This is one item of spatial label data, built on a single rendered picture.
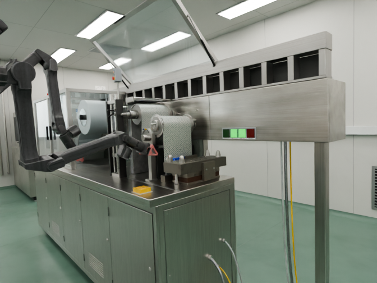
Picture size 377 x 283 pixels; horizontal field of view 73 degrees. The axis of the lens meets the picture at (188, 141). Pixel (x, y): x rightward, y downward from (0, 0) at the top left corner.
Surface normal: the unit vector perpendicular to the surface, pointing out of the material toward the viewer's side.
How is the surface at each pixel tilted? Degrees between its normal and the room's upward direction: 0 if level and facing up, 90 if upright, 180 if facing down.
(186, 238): 90
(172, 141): 90
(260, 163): 90
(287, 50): 90
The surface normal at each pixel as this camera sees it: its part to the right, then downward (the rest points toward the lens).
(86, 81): 0.68, 0.02
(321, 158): -0.73, 0.07
